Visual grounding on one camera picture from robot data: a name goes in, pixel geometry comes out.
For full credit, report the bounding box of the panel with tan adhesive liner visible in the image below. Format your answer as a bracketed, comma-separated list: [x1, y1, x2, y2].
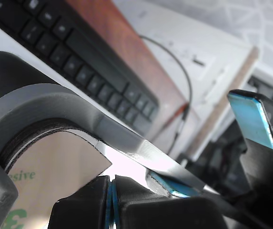
[4, 130, 113, 229]

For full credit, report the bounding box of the reddish wooden board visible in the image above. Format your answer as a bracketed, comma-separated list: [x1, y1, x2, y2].
[64, 0, 191, 144]

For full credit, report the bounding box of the thin black cable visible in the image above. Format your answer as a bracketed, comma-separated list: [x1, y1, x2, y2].
[138, 34, 194, 153]

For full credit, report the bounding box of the black printed gripper finger with blue pad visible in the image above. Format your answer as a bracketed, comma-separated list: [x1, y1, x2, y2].
[227, 89, 273, 215]
[146, 171, 246, 215]

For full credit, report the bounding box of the black keyboard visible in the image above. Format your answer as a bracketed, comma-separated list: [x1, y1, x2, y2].
[0, 0, 160, 135]

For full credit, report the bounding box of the gray printed fixture stand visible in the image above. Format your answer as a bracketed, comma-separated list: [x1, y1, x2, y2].
[0, 51, 207, 229]

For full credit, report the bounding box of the black adhesive tape layer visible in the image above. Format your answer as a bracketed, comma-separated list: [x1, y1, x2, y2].
[0, 120, 99, 169]

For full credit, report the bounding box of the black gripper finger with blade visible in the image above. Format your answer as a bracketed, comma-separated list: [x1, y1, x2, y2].
[47, 175, 111, 229]

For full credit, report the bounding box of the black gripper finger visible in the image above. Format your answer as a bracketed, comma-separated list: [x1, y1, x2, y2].
[111, 174, 170, 229]

